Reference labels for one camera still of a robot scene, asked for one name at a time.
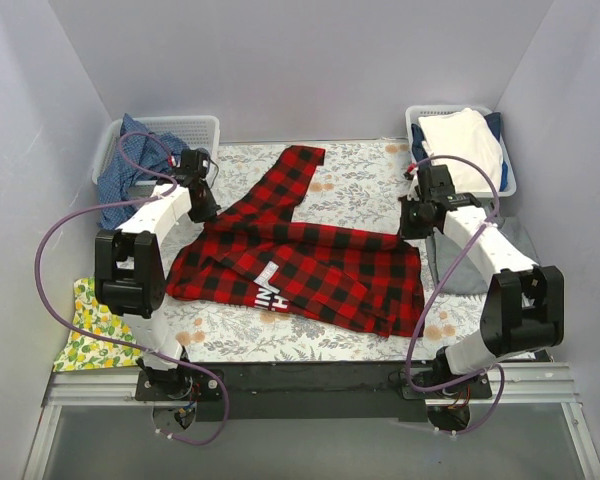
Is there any red black plaid shirt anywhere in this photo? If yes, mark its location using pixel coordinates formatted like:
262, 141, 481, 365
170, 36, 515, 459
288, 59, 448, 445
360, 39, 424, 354
166, 145, 424, 337

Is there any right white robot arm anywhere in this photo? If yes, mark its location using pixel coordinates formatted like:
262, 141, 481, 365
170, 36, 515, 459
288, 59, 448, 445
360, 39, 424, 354
399, 156, 565, 398

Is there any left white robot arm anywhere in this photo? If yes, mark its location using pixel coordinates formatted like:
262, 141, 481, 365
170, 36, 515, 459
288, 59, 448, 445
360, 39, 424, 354
95, 148, 219, 400

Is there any grey folded polo shirt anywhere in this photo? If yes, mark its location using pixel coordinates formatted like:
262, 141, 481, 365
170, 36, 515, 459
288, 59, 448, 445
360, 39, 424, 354
426, 216, 540, 296

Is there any floral print table mat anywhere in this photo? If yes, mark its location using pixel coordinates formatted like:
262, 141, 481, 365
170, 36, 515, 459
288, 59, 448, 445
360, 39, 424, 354
162, 140, 484, 363

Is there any left white plastic basket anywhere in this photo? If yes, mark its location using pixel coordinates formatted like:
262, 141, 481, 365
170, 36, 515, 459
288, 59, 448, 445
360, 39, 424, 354
90, 115, 221, 197

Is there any white plastic basket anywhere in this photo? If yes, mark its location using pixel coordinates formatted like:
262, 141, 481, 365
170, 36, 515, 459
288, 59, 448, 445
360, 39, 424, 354
90, 115, 221, 197
404, 104, 518, 207

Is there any blue checked shirt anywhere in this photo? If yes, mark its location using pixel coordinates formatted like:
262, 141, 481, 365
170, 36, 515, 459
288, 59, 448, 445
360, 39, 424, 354
97, 114, 189, 230

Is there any white folded shirt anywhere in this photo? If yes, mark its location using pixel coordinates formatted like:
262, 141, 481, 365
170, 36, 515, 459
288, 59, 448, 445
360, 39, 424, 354
417, 107, 504, 193

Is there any right white plastic basket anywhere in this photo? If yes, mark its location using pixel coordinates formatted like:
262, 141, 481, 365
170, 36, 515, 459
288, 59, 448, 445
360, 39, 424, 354
404, 104, 518, 207

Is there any lemon print cloth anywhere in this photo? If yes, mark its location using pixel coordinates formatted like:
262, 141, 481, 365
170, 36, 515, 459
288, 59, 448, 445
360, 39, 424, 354
53, 277, 142, 372

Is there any black base beam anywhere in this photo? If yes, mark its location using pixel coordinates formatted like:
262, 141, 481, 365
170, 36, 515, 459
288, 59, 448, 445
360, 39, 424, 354
134, 359, 491, 424

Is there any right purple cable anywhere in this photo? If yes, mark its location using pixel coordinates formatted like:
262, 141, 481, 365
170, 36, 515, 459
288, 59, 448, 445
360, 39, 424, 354
404, 153, 506, 443

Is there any aluminium frame rail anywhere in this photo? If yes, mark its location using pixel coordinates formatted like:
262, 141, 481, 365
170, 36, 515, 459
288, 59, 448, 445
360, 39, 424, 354
25, 362, 600, 479

